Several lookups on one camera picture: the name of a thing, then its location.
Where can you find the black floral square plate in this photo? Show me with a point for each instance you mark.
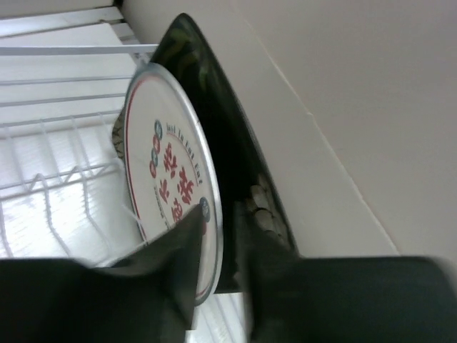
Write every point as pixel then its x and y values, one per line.
pixel 240 168

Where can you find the white wire dish rack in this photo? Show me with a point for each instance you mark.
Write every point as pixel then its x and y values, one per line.
pixel 64 193

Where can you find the white plate red characters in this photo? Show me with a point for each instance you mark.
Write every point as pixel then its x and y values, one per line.
pixel 169 168

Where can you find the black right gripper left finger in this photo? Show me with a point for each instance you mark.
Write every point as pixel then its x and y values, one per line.
pixel 149 296

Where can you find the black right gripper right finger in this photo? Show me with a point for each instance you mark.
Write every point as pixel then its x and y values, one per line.
pixel 288 298

